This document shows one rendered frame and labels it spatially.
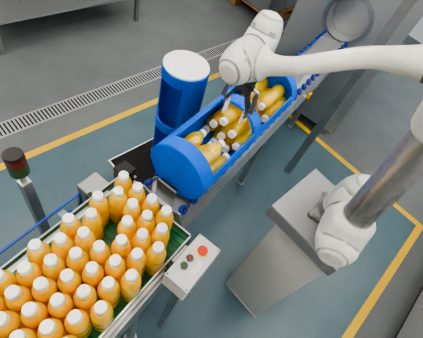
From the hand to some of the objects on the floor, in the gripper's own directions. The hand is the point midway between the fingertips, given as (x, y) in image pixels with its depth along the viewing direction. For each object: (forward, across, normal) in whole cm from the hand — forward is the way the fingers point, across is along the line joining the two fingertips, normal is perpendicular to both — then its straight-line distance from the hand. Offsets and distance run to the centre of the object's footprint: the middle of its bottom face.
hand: (233, 112), depth 129 cm
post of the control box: (+132, -24, +50) cm, 143 cm away
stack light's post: (+132, +41, +68) cm, 154 cm away
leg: (+132, -2, -173) cm, 218 cm away
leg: (+132, -2, -75) cm, 152 cm away
